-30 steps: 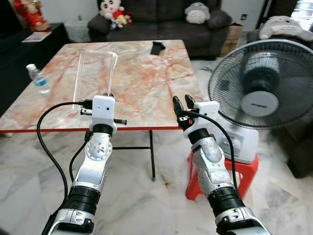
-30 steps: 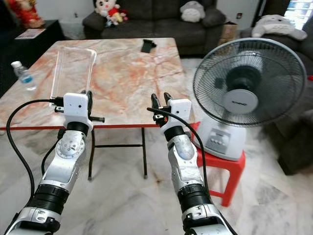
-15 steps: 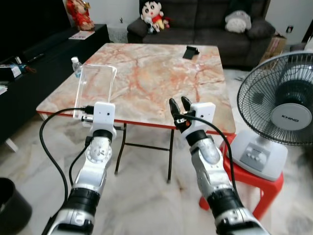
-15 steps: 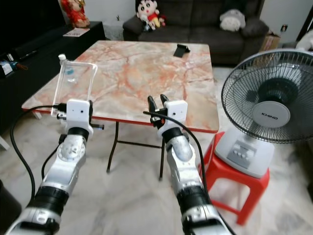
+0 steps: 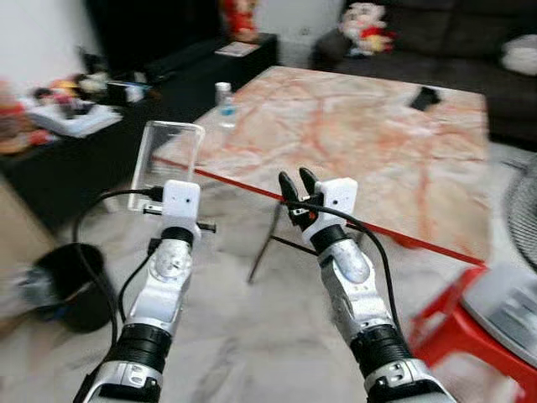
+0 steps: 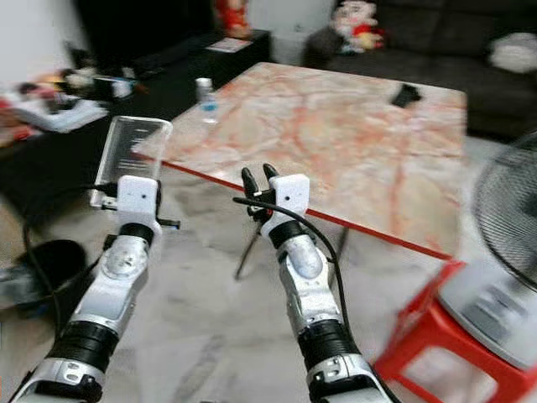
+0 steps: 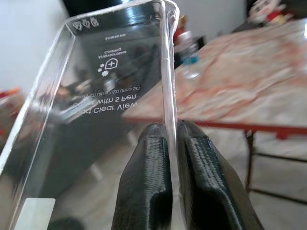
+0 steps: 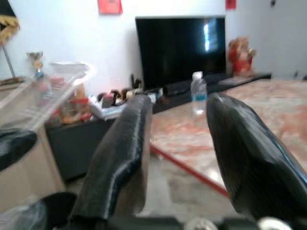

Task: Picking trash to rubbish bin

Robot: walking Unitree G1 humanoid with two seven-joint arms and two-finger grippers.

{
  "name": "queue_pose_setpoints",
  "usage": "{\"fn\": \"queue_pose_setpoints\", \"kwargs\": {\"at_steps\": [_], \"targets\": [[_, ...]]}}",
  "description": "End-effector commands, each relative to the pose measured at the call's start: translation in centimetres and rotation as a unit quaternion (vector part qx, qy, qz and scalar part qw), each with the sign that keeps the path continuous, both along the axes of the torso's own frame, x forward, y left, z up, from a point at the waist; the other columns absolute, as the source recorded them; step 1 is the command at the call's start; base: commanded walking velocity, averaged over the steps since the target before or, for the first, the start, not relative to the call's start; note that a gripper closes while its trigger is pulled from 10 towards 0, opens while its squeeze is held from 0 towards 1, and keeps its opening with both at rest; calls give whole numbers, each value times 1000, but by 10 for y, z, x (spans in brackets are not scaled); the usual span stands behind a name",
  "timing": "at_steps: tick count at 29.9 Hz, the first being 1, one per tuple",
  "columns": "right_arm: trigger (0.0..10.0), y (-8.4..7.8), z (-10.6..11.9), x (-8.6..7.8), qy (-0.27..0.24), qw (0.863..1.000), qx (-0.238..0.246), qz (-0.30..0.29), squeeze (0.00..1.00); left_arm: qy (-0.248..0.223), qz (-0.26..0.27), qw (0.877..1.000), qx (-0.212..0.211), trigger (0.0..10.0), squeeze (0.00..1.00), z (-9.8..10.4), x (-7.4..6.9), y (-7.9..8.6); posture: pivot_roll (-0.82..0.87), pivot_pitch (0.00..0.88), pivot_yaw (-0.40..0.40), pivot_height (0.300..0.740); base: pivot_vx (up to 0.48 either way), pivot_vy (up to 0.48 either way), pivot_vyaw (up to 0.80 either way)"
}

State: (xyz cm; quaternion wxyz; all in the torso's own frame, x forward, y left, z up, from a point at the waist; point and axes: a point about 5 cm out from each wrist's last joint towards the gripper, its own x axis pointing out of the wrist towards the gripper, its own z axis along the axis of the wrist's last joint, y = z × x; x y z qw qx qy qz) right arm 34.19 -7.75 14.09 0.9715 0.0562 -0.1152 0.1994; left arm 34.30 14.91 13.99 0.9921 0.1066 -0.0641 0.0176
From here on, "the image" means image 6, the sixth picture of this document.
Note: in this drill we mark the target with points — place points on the clear plastic container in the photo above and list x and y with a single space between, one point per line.
130 151

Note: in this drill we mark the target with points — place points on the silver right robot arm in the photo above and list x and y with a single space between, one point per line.
309 281

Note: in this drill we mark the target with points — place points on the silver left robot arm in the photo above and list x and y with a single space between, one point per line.
116 281

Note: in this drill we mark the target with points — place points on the black rubbish bin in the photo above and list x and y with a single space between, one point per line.
60 269

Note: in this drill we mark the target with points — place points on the pink marble folding table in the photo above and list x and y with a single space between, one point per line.
327 143

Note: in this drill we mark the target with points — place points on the clear plastic water bottle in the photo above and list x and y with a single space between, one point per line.
205 101

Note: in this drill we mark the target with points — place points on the thin booklet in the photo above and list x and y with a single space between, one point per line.
228 44

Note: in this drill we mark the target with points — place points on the small black object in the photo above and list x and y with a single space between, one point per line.
405 95

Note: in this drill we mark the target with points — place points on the red figurine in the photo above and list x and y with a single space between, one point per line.
232 17

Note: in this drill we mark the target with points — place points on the red and white plush toy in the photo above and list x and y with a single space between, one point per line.
357 23

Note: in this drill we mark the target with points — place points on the black low cabinet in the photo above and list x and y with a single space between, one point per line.
67 159

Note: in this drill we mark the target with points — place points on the white tray with toys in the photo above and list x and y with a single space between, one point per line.
63 117

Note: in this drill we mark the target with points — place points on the red plastic stool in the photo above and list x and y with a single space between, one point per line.
415 353

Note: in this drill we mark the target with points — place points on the dark sofa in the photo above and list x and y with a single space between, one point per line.
445 50

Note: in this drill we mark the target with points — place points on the colourful toy pile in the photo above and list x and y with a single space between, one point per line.
13 117

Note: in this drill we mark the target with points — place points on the grey standing fan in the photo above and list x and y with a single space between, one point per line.
503 294

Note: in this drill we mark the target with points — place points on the white cushion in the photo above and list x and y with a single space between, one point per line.
514 53

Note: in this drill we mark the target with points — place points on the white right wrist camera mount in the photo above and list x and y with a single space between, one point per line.
292 193

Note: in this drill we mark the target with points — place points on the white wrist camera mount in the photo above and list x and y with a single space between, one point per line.
292 193
139 197

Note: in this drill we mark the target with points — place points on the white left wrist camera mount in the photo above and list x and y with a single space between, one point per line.
139 197

